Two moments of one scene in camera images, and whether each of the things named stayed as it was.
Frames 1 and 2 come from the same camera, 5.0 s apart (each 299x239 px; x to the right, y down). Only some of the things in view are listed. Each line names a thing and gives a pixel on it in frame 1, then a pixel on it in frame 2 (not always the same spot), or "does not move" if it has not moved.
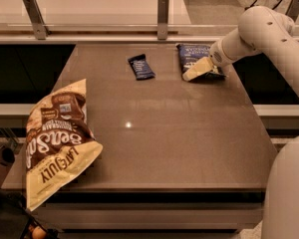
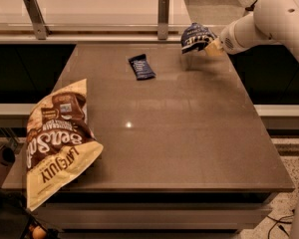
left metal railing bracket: [35, 16] does not move
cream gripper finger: [199, 67] → [214, 48]
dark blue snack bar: [141, 68] does not move
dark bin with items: [11, 219] does not move
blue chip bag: [190, 55] → [194, 38]
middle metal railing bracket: [162, 16] does not move
